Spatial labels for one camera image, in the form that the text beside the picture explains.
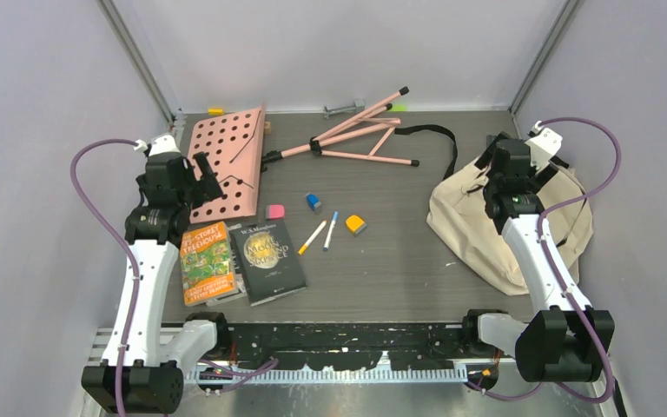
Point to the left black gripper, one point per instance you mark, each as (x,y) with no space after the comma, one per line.
(207,188)

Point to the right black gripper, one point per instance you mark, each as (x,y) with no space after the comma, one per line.
(536,180)

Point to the beige canvas backpack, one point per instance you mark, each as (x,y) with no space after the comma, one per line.
(457,216)

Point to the black moon and sixpence book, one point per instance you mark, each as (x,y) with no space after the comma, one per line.
(268,262)

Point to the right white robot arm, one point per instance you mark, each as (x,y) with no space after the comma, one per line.
(567,338)

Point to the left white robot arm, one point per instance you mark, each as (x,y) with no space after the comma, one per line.
(136,373)

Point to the pink perforated music stand desk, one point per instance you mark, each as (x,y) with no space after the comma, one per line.
(233,145)

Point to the pink eraser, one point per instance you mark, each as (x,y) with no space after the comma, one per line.
(275,212)

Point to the orange treehouse book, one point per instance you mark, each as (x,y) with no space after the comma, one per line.
(207,266)

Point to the blue pencil sharpener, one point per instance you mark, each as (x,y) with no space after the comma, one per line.
(313,203)

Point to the white marker yellow cap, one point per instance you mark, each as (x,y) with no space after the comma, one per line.
(312,237)

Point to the pink folding stand tripod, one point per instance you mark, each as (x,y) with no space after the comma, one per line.
(364,123)

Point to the grey metal bolt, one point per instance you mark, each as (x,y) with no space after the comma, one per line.
(355,107)

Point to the white marker blue cap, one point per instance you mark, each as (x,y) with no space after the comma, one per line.
(330,230)

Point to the yellow pencil sharpener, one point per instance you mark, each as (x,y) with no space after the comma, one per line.
(355,224)

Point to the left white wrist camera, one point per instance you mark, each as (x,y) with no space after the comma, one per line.
(159,145)

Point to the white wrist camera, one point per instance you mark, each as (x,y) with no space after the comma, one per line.
(544,144)
(159,145)

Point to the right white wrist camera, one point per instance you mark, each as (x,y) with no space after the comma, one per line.
(544,144)

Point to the green block at wall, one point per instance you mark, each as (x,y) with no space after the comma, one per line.
(398,108)

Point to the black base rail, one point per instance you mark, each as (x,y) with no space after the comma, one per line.
(349,346)

